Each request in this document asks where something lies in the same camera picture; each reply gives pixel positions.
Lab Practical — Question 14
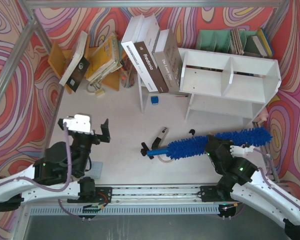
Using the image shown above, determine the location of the blue microfiber duster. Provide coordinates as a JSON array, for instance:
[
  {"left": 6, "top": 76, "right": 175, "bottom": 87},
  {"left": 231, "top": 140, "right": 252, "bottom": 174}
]
[{"left": 146, "top": 127, "right": 273, "bottom": 160}]

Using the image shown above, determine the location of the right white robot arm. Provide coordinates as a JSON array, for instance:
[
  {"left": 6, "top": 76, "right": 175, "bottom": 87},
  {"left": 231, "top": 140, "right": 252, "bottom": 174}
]
[{"left": 204, "top": 135, "right": 300, "bottom": 240}]

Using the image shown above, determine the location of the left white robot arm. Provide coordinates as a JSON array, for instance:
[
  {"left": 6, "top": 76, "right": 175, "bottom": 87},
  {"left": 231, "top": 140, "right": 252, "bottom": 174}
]
[{"left": 0, "top": 118, "right": 111, "bottom": 212}]

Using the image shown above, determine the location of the white wooden bookshelf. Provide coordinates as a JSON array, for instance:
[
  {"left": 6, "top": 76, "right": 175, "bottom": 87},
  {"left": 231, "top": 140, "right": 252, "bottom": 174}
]
[{"left": 179, "top": 48, "right": 282, "bottom": 128}]

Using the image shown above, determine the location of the silver black pen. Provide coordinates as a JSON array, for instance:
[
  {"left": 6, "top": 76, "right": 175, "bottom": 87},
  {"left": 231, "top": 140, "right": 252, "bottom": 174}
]
[{"left": 188, "top": 129, "right": 196, "bottom": 138}]

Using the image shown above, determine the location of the grey black stapler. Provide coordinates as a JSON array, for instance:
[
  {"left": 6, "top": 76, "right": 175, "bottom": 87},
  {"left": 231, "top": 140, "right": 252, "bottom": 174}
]
[{"left": 151, "top": 127, "right": 169, "bottom": 150}]

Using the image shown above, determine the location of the black binder clip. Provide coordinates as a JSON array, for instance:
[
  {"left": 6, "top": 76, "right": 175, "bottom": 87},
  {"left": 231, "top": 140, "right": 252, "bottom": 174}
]
[{"left": 140, "top": 142, "right": 154, "bottom": 160}]

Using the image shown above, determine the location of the blue pencil sharpener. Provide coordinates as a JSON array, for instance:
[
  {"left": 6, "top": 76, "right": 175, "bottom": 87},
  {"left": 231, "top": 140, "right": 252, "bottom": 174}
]
[{"left": 150, "top": 96, "right": 159, "bottom": 106}]

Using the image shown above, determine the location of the small white side shelf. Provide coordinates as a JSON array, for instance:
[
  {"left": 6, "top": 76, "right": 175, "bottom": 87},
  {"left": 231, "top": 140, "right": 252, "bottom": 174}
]
[{"left": 137, "top": 74, "right": 159, "bottom": 114}]

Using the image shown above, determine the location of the black and white book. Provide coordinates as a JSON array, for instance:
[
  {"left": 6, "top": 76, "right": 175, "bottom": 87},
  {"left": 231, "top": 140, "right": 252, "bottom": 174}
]
[{"left": 59, "top": 30, "right": 90, "bottom": 92}]

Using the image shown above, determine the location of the green desk organizer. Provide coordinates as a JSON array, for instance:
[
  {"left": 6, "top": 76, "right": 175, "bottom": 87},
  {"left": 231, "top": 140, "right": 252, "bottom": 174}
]
[{"left": 195, "top": 29, "right": 268, "bottom": 58}]

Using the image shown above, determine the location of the grey Lonely Ones book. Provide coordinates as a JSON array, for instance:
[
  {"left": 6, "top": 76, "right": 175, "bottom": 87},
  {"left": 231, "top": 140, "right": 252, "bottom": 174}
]
[{"left": 153, "top": 28, "right": 183, "bottom": 93}]

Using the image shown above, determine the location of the clear cup of pencils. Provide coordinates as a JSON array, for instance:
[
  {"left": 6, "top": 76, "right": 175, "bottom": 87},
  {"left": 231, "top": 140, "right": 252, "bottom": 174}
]
[{"left": 119, "top": 57, "right": 136, "bottom": 88}]

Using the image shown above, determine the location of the blue yellow book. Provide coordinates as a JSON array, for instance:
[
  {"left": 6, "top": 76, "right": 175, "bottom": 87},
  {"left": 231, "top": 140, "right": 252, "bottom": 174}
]
[{"left": 255, "top": 28, "right": 274, "bottom": 58}]

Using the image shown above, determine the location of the stack of yellow books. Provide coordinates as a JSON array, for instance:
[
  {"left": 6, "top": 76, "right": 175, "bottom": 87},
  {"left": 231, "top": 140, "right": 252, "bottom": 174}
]
[{"left": 86, "top": 32, "right": 122, "bottom": 84}]

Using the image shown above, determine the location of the brown Fredonia book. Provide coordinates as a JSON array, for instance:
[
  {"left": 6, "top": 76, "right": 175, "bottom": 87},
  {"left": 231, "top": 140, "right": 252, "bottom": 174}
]
[{"left": 135, "top": 14, "right": 169, "bottom": 93}]

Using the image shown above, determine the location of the white Mademoiselle book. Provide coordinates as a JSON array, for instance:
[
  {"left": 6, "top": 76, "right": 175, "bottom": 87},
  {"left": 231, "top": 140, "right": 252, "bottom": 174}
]
[{"left": 121, "top": 15, "right": 157, "bottom": 92}]

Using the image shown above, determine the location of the tape roll ring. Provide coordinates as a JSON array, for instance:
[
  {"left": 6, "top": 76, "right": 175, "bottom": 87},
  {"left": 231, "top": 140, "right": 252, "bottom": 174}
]
[{"left": 157, "top": 154, "right": 175, "bottom": 165}]

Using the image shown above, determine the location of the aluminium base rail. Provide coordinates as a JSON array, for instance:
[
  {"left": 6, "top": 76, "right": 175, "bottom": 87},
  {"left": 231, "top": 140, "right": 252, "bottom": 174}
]
[{"left": 22, "top": 183, "right": 293, "bottom": 216}]

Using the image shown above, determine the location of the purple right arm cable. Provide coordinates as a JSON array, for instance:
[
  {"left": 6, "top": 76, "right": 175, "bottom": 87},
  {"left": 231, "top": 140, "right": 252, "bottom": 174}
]
[{"left": 251, "top": 147, "right": 300, "bottom": 216}]

